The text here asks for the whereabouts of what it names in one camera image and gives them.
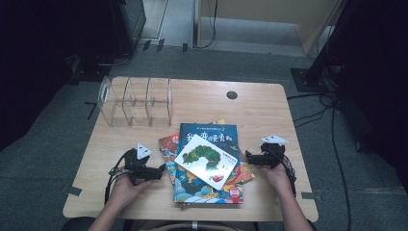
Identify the grey floor tape piece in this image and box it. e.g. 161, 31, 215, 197
61, 185, 84, 196
301, 192, 323, 203

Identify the light wooden partition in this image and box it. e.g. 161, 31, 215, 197
193, 0, 349, 57

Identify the black metal stand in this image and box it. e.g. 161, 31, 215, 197
290, 32, 350, 94

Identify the black floor tape cross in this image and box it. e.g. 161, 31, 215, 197
85, 101, 99, 120

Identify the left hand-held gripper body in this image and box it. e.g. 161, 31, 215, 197
124, 142, 156, 187

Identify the black stand base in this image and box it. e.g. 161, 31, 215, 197
65, 54, 112, 85

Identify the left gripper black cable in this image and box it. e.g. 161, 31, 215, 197
104, 148, 133, 206

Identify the white caterpillar picture book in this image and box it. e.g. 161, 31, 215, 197
173, 134, 239, 192

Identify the black cabinet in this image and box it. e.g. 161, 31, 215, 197
109, 0, 147, 59

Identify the looped black floor cable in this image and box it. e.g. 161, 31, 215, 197
286, 91, 336, 128

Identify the dark blue picture book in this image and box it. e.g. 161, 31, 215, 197
172, 122, 244, 205

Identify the thin black floor cable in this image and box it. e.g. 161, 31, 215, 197
97, 52, 134, 67

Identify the clear acrylic book rack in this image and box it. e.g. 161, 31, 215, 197
96, 76, 174, 128

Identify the light blue animal picture book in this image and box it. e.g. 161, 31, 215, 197
158, 118, 256, 193

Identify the long black floor cable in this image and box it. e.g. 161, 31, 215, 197
330, 95, 353, 231

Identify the person's left leg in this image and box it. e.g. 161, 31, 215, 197
61, 217, 97, 231

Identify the hanging black cable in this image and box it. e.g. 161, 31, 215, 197
195, 0, 219, 50

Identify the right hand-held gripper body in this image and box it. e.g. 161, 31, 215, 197
254, 134, 290, 169

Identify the dark curtain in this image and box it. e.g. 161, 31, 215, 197
0, 0, 114, 152
335, 0, 408, 193

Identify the person's left hand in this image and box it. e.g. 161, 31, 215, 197
107, 174, 152, 210

